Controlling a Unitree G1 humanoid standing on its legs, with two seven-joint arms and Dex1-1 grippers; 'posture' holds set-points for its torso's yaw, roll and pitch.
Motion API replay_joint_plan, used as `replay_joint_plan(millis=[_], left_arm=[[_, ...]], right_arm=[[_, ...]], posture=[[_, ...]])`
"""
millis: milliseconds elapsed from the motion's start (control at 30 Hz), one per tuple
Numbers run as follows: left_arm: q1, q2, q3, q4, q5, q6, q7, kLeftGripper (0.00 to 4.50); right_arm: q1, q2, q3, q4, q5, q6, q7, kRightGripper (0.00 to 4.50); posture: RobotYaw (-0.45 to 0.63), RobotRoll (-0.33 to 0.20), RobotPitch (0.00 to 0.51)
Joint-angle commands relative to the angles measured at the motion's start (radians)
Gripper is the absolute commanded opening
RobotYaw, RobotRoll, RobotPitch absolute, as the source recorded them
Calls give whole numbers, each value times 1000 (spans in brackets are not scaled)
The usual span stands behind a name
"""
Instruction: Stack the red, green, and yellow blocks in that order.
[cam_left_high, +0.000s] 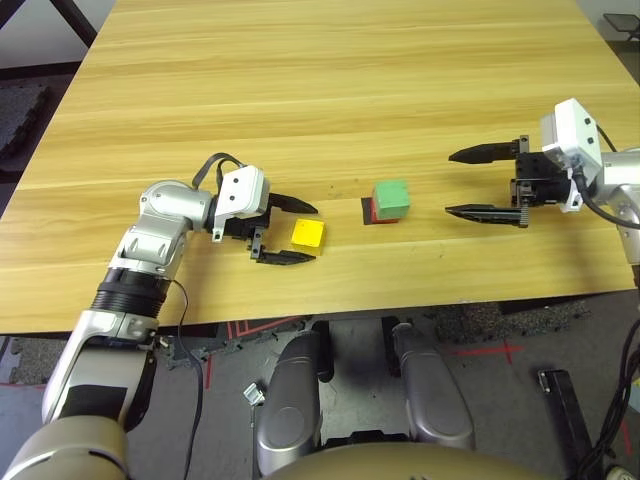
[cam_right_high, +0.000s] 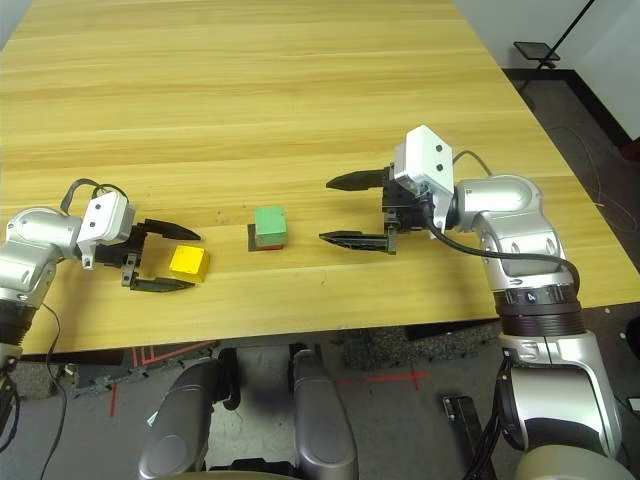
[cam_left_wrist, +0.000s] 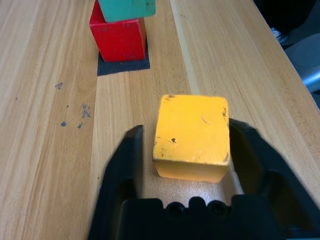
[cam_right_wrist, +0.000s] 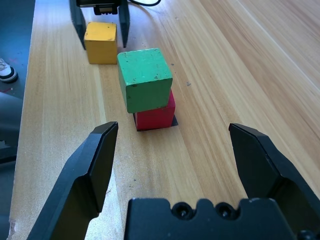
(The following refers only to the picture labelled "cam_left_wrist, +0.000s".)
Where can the black square marker patch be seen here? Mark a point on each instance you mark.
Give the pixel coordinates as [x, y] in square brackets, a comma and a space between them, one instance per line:
[122, 68]

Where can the green wooden block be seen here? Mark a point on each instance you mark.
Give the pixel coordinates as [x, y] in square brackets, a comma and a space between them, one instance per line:
[127, 10]

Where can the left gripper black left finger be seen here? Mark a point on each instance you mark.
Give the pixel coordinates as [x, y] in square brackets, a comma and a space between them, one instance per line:
[117, 180]

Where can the red wooden block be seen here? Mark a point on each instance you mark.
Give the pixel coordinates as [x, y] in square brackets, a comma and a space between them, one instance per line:
[117, 40]

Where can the yellow wooden block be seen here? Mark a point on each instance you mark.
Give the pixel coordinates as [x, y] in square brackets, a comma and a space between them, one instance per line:
[192, 132]

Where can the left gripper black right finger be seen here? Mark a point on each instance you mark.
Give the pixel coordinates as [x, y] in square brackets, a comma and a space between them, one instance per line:
[252, 155]

